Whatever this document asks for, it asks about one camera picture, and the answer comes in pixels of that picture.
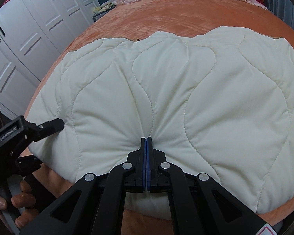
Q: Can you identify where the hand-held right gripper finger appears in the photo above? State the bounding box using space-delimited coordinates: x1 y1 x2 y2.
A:
146 137 270 235
19 137 147 235

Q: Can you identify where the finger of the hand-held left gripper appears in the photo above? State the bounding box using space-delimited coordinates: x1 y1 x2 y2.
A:
15 155 44 177
24 118 65 142

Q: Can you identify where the white quilted jacket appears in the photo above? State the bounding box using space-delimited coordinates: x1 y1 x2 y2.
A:
27 25 294 220

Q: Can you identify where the person's left hand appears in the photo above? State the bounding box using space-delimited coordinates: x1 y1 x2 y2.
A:
0 180 40 229

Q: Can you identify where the white wardrobe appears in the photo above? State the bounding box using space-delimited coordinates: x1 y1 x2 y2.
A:
0 0 101 116

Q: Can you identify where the dark nightstand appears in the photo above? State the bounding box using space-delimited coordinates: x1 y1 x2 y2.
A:
91 5 118 25

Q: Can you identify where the yellowish crumpled cloth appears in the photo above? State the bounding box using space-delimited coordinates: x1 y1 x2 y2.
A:
93 1 116 14

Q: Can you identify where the orange plush bed blanket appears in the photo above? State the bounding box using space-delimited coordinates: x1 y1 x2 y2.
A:
24 0 294 235

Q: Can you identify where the blue-grey curtain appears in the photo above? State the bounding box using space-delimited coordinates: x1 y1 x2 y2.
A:
262 0 294 63

